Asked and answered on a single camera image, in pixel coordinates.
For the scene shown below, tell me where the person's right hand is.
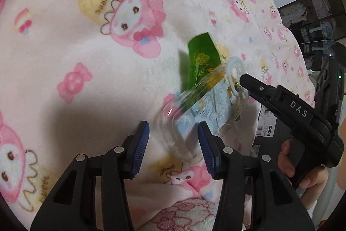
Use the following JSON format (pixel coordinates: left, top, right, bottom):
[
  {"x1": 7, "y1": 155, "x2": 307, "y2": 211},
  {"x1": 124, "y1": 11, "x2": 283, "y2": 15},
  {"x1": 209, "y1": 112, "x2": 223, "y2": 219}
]
[{"x1": 277, "y1": 139, "x2": 329, "y2": 210}]

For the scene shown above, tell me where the clear phone case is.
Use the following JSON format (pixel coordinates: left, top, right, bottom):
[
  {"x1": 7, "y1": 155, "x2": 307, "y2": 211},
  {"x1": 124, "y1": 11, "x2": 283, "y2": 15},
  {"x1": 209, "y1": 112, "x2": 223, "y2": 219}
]
[{"x1": 160, "y1": 57, "x2": 249, "y2": 161}]

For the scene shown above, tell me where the dark glass display cabinet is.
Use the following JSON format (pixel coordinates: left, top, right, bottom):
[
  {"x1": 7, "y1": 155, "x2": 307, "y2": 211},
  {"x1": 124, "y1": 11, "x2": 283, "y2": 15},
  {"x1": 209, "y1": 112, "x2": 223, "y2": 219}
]
[{"x1": 278, "y1": 0, "x2": 346, "y2": 72}]

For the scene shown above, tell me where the hello kitty pink pajama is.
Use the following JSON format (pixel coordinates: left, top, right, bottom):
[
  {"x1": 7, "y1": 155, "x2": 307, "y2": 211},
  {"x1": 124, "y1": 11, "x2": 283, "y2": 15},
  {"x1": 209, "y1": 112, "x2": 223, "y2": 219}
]
[{"x1": 129, "y1": 180, "x2": 222, "y2": 230}]

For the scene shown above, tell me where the green plastic packet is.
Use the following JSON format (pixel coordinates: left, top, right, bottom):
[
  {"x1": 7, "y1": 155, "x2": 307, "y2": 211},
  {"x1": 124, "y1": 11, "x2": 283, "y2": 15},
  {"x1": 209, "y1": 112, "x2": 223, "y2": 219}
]
[{"x1": 186, "y1": 32, "x2": 241, "y2": 122}]

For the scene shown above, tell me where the black cardboard storage box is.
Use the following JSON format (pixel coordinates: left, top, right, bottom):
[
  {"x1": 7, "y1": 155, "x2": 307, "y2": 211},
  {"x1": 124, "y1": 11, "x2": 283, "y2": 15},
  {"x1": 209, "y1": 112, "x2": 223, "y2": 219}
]
[{"x1": 249, "y1": 105, "x2": 291, "y2": 164}]

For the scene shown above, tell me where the pink cartoon print blanket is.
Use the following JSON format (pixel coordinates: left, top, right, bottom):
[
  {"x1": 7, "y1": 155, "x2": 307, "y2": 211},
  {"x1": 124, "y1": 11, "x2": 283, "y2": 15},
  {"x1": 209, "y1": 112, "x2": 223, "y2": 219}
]
[{"x1": 1, "y1": 0, "x2": 315, "y2": 227}]

